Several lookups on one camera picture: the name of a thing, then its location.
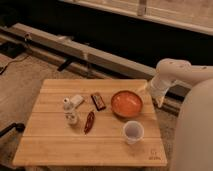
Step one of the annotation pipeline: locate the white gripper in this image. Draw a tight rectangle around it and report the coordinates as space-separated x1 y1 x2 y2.
147 77 171 108

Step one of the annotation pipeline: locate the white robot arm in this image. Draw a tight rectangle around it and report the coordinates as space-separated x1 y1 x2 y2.
147 59 213 171

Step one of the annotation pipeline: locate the orange ceramic bowl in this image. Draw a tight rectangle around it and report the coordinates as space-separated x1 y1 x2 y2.
111 90 143 118

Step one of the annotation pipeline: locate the brown chocolate bar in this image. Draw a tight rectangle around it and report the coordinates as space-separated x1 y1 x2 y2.
91 92 106 111

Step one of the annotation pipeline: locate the red chili pepper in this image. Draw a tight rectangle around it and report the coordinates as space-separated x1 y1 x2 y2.
84 111 95 134

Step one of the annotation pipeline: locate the small white bottle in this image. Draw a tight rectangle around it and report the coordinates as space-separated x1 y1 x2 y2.
63 98 78 125

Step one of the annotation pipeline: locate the black box on floor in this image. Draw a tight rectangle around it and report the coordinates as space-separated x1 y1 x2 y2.
0 41 26 59

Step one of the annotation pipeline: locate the long metal rail beam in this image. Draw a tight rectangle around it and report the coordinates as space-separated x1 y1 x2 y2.
0 22 193 98

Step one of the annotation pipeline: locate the black cable on floor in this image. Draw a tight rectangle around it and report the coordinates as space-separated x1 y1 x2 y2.
0 53 31 76

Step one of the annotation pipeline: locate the black handle at left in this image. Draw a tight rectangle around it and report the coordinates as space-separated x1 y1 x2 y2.
0 123 25 137

